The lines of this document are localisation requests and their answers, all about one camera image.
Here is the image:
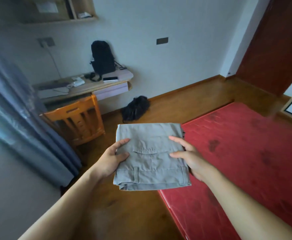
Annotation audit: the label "person's right hand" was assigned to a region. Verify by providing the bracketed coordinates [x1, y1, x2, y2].
[168, 136, 220, 184]

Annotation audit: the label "person's left hand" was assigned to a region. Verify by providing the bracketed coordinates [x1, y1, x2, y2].
[92, 138, 131, 180]

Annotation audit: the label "grey trousers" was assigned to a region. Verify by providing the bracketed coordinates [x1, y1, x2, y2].
[113, 123, 192, 191]

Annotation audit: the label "person's right forearm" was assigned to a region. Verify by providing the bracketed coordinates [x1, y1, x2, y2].
[206, 170, 292, 240]

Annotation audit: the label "person's left forearm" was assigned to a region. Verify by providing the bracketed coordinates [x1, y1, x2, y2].
[17, 167, 104, 240]

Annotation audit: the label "red quilted mattress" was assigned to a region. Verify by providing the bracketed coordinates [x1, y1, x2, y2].
[158, 102, 292, 240]

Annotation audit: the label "wooden chair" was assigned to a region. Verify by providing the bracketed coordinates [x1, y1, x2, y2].
[40, 94, 106, 148]

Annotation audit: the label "black bag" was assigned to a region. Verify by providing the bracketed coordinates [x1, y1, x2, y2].
[121, 95, 151, 123]

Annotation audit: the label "small wooden desk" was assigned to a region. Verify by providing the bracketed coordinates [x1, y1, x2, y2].
[32, 68, 134, 105]

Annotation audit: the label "white papers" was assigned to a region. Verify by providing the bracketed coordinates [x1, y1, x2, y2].
[67, 76, 86, 88]

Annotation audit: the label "white navy flat package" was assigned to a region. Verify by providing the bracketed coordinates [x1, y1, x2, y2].
[37, 82, 70, 100]

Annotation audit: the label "blue curtain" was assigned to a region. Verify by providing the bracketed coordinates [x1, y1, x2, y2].
[0, 22, 83, 188]

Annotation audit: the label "black backpack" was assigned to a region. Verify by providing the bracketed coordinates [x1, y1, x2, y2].
[90, 40, 128, 82]

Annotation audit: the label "reddish brown room door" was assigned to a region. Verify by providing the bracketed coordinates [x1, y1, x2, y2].
[236, 0, 292, 97]

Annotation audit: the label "flat cardboard box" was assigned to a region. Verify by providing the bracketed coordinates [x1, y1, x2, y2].
[23, 0, 70, 23]

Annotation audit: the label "thin white cable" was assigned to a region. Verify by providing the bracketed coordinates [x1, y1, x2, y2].
[46, 47, 62, 80]

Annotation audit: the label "dark wall socket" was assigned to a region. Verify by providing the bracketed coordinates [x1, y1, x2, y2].
[37, 37, 56, 48]

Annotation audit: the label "wooden wall shelf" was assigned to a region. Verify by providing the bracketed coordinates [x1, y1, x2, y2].
[18, 0, 98, 26]

